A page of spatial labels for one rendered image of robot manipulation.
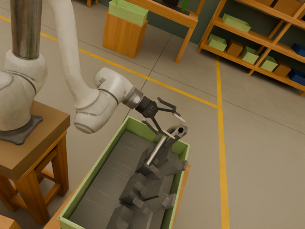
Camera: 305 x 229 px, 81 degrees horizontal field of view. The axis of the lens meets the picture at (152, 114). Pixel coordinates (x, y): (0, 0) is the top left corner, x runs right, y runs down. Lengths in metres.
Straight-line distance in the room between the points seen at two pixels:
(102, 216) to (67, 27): 0.75
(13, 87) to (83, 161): 1.27
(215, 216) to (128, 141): 1.38
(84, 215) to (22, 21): 0.82
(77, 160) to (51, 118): 0.99
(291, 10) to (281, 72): 1.40
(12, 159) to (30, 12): 0.59
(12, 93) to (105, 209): 0.62
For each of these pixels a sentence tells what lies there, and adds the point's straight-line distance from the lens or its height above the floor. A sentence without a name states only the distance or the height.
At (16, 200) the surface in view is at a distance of 1.66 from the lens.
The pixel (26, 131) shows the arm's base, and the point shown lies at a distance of 1.01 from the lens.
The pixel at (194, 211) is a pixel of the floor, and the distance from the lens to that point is 2.08.
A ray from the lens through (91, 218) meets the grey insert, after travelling 0.93.
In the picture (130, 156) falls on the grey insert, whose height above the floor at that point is 0.85.
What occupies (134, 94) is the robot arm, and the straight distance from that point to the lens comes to 0.76.
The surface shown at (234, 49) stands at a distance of 5.17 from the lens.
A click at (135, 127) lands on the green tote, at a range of 1.13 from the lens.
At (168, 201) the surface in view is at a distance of 0.69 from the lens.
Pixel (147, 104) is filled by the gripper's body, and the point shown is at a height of 1.25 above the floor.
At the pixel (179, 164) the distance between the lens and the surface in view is 0.78.
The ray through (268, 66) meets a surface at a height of 0.36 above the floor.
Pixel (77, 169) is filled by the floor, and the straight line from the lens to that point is 1.96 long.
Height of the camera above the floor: 1.75
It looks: 43 degrees down
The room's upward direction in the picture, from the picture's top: 23 degrees clockwise
